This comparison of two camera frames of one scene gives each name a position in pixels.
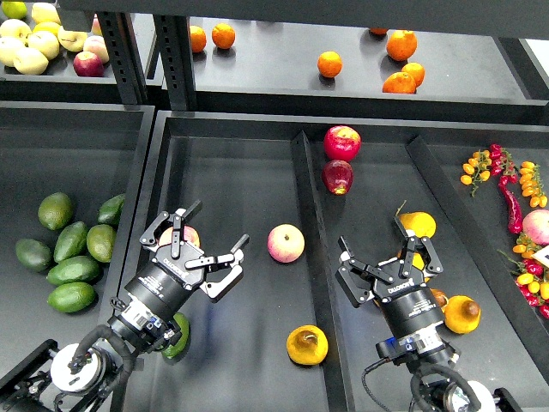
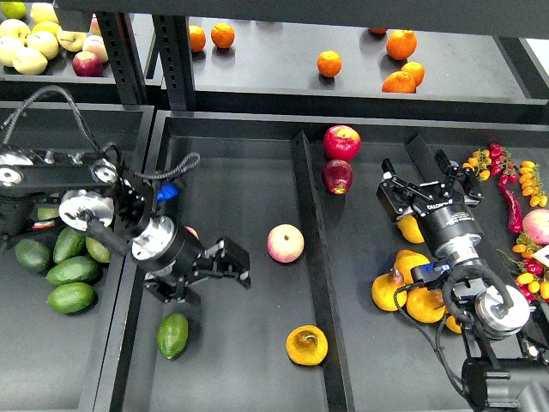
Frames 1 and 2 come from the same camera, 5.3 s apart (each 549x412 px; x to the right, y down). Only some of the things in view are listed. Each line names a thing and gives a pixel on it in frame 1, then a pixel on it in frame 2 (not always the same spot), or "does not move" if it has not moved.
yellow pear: x=307 y=345 does not move
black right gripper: x=409 y=304 to x=452 y=232
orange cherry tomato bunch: x=477 y=170 does not move
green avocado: x=171 y=351 does not move
